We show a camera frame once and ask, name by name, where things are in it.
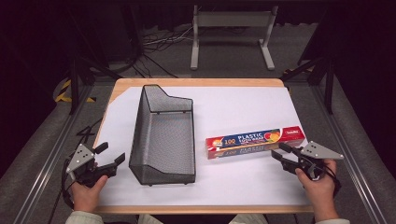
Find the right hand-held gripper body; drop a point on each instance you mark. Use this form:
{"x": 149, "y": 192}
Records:
{"x": 319, "y": 151}

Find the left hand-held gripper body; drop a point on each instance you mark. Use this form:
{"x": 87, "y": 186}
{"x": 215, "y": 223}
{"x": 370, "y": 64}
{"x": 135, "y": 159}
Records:
{"x": 79, "y": 158}

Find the red plastic wrap box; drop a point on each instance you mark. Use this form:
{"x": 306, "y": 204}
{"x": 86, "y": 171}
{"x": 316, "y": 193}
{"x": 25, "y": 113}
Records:
{"x": 253, "y": 141}

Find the person's right hand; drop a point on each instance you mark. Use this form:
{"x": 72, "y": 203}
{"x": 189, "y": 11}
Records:
{"x": 319, "y": 188}

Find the person's left hand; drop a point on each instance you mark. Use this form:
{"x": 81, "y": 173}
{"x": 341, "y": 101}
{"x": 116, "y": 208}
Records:
{"x": 87, "y": 194}

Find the white paper sheet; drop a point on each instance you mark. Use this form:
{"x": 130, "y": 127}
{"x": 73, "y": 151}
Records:
{"x": 236, "y": 109}

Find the yellow black hazard tape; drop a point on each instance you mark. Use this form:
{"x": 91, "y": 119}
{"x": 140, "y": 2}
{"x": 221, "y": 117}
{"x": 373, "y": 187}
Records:
{"x": 63, "y": 93}

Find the black tripod stand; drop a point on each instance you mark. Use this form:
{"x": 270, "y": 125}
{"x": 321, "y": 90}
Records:
{"x": 327, "y": 71}
{"x": 74, "y": 74}

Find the white metal stand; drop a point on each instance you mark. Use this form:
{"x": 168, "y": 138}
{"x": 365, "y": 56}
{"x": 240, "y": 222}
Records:
{"x": 232, "y": 19}

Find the aluminium floor rail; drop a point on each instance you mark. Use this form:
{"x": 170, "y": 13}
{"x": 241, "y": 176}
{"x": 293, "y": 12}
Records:
{"x": 53, "y": 152}
{"x": 345, "y": 149}

